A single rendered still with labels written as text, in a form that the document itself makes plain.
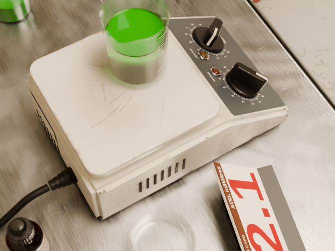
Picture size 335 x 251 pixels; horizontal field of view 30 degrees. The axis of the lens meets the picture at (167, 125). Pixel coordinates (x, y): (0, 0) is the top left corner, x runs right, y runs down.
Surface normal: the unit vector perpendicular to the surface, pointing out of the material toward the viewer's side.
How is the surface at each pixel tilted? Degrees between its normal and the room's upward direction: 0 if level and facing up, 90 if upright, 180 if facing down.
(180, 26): 30
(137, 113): 0
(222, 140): 90
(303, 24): 0
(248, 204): 40
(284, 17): 0
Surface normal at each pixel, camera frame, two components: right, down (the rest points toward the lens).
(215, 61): 0.45, -0.64
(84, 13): 0.03, -0.48
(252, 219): 0.64, -0.51
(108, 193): 0.51, 0.76
